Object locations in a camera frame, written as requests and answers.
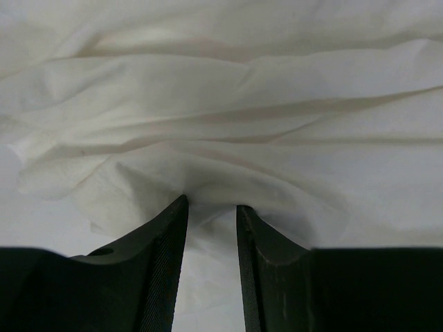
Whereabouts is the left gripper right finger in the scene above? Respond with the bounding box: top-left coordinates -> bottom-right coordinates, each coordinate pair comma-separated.
236,206 -> 442,331

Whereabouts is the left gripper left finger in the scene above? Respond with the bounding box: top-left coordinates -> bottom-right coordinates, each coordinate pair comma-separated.
1,196 -> 189,331

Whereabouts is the white tank top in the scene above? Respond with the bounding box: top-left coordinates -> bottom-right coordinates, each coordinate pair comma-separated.
0,0 -> 443,250

